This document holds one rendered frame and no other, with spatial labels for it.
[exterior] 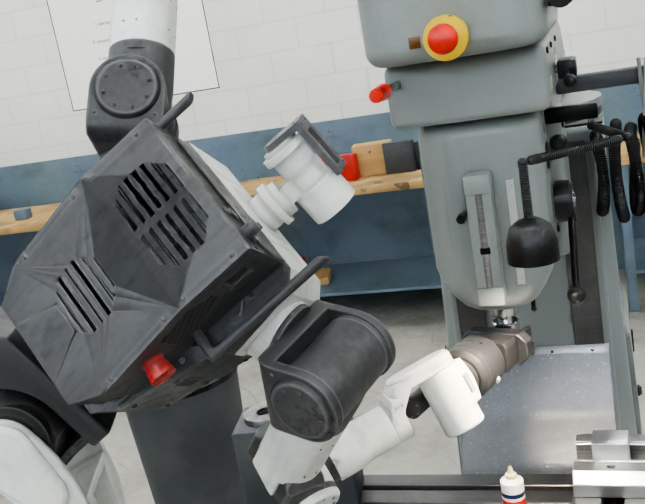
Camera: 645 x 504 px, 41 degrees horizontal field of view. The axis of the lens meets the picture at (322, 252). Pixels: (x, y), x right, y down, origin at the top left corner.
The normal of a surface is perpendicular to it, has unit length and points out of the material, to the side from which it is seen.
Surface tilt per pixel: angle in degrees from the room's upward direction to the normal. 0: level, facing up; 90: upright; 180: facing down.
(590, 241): 90
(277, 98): 90
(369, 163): 90
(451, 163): 90
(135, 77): 61
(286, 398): 101
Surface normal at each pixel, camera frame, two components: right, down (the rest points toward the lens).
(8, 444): 0.07, 0.23
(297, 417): -0.53, 0.48
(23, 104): -0.29, 0.29
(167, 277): -0.26, -0.16
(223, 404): 0.81, 0.07
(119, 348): -0.44, 0.03
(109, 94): 0.04, -0.26
